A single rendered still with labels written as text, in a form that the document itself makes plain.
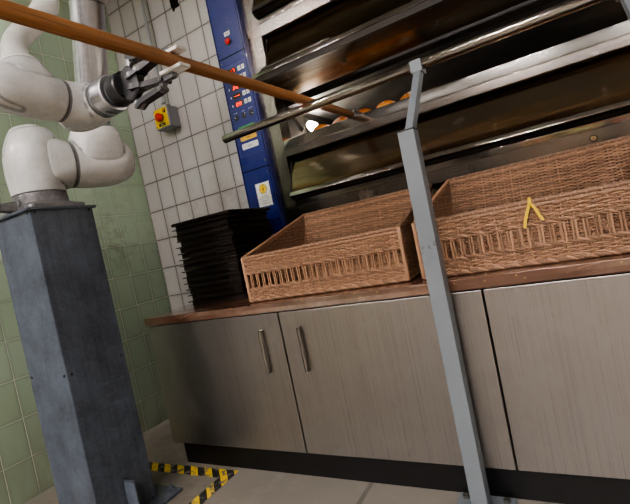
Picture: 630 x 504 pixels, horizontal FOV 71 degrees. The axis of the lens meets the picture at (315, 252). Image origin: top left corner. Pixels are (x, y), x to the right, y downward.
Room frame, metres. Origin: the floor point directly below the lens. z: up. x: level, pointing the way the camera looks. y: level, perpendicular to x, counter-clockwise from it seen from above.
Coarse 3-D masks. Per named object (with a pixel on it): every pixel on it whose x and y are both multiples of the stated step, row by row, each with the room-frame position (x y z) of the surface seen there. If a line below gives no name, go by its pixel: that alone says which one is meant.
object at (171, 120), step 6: (168, 108) 2.14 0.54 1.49; (174, 108) 2.18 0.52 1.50; (162, 114) 2.15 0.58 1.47; (168, 114) 2.14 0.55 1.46; (174, 114) 2.17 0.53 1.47; (162, 120) 2.15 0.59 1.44; (168, 120) 2.14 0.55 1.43; (174, 120) 2.16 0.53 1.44; (156, 126) 2.18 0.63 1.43; (162, 126) 2.16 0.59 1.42; (168, 126) 2.15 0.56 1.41; (174, 126) 2.17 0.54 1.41; (180, 126) 2.19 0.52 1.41
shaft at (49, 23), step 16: (0, 0) 0.69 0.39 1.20; (0, 16) 0.70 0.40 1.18; (16, 16) 0.71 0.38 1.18; (32, 16) 0.73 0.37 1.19; (48, 16) 0.75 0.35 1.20; (48, 32) 0.77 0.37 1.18; (64, 32) 0.78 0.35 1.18; (80, 32) 0.80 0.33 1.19; (96, 32) 0.83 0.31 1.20; (112, 48) 0.86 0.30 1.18; (128, 48) 0.89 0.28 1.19; (144, 48) 0.92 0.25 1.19; (160, 64) 0.97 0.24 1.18; (192, 64) 1.03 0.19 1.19; (224, 80) 1.13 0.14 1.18; (240, 80) 1.18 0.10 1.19; (256, 80) 1.24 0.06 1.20; (288, 96) 1.38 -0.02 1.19; (304, 96) 1.46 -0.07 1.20; (336, 112) 1.66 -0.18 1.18; (352, 112) 1.76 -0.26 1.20
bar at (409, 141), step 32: (576, 0) 1.05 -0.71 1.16; (512, 32) 1.12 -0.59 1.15; (416, 64) 1.23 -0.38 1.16; (416, 96) 1.15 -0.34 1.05; (256, 128) 1.53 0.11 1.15; (416, 128) 1.05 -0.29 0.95; (416, 160) 1.04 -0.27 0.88; (416, 192) 1.05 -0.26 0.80; (416, 224) 1.05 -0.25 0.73; (448, 288) 1.06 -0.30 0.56; (448, 320) 1.04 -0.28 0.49; (448, 352) 1.05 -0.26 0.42; (448, 384) 1.05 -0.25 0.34; (480, 448) 1.06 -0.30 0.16; (480, 480) 1.04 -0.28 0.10
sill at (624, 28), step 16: (592, 32) 1.35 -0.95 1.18; (608, 32) 1.32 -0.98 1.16; (624, 32) 1.31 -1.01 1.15; (560, 48) 1.39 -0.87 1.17; (576, 48) 1.37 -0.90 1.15; (512, 64) 1.46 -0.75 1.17; (528, 64) 1.43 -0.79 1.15; (464, 80) 1.53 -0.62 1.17; (480, 80) 1.51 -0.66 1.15; (432, 96) 1.59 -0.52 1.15; (368, 112) 1.72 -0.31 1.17; (384, 112) 1.68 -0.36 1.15; (320, 128) 1.82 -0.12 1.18; (336, 128) 1.79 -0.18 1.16; (288, 144) 1.91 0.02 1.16
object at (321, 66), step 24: (432, 0) 1.42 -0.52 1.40; (456, 0) 1.41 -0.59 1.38; (480, 0) 1.43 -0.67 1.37; (504, 0) 1.44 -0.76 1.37; (384, 24) 1.50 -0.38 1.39; (408, 24) 1.51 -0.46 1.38; (432, 24) 1.52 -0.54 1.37; (456, 24) 1.54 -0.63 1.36; (336, 48) 1.60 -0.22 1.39; (360, 48) 1.61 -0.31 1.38; (384, 48) 1.64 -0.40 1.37; (408, 48) 1.66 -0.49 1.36; (288, 72) 1.72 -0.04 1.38; (312, 72) 1.74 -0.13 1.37; (336, 72) 1.77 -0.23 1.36
